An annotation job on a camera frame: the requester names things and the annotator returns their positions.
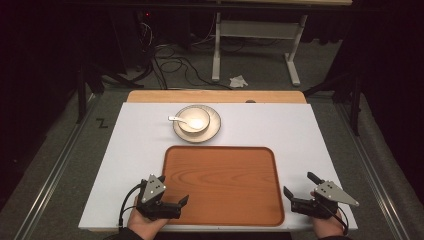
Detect metal floor rail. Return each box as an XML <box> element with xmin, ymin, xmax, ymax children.
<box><xmin>12</xmin><ymin>94</ymin><xmax>102</xmax><ymax>240</ymax></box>
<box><xmin>334</xmin><ymin>102</ymin><xmax>410</xmax><ymax>240</ymax></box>

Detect crumpled white tissue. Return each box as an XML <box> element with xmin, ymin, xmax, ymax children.
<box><xmin>229</xmin><ymin>75</ymin><xmax>250</xmax><ymax>89</ymax></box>

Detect white ceramic spoon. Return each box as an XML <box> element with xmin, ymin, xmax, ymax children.
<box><xmin>168</xmin><ymin>115</ymin><xmax>205</xmax><ymax>131</ymax></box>

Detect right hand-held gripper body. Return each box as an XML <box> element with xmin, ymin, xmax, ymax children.
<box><xmin>290</xmin><ymin>180</ymin><xmax>361</xmax><ymax>221</ymax></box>

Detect white table mat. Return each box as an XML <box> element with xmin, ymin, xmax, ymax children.
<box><xmin>78</xmin><ymin>102</ymin><xmax>359</xmax><ymax>232</ymax></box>

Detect cream ceramic bowl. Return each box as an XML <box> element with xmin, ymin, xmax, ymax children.
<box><xmin>175</xmin><ymin>106</ymin><xmax>212</xmax><ymax>136</ymax></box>

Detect person's right hand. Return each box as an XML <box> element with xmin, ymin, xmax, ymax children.
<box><xmin>309</xmin><ymin>191</ymin><xmax>346</xmax><ymax>240</ymax></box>

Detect cream ceramic plate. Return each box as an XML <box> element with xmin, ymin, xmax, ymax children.
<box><xmin>172</xmin><ymin>104</ymin><xmax>222</xmax><ymax>144</ymax></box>

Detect person's left hand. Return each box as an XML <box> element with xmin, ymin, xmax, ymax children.
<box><xmin>127</xmin><ymin>195</ymin><xmax>170</xmax><ymax>240</ymax></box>

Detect black floor cables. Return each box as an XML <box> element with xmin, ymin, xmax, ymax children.
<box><xmin>138</xmin><ymin>19</ymin><xmax>234</xmax><ymax>91</ymax></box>

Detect brown wooden tray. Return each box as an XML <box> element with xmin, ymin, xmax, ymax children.
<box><xmin>162</xmin><ymin>145</ymin><xmax>286</xmax><ymax>228</ymax></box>

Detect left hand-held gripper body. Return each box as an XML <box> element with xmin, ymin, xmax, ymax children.
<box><xmin>134</xmin><ymin>173</ymin><xmax>183</xmax><ymax>222</ymax></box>

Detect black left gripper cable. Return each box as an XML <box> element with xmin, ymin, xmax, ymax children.
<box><xmin>117</xmin><ymin>182</ymin><xmax>148</xmax><ymax>230</ymax></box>

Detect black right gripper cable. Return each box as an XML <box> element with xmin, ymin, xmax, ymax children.
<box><xmin>327</xmin><ymin>203</ymin><xmax>350</xmax><ymax>236</ymax></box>

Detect black tripod stand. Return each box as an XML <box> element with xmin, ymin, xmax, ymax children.
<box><xmin>302</xmin><ymin>70</ymin><xmax>365</xmax><ymax>137</ymax></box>
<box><xmin>74</xmin><ymin>62</ymin><xmax>145</xmax><ymax>125</ymax></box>

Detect white metal desk frame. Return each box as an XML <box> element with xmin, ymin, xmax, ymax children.
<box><xmin>211</xmin><ymin>12</ymin><xmax>309</xmax><ymax>87</ymax></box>

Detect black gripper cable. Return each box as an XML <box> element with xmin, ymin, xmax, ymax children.
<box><xmin>117</xmin><ymin>182</ymin><xmax>148</xmax><ymax>230</ymax></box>
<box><xmin>327</xmin><ymin>203</ymin><xmax>350</xmax><ymax>236</ymax></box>

